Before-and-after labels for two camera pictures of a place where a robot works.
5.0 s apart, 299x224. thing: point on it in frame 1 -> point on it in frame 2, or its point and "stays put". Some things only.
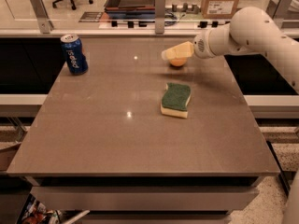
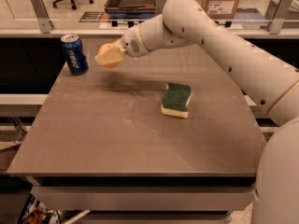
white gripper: [201, 47] -> [131, 43]
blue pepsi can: [76, 58] stays put
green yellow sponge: [175, 100] stays put
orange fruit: [178, 62] -> [102, 49]
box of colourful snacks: [35, 212] stays put
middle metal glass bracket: [160, 11] stays put
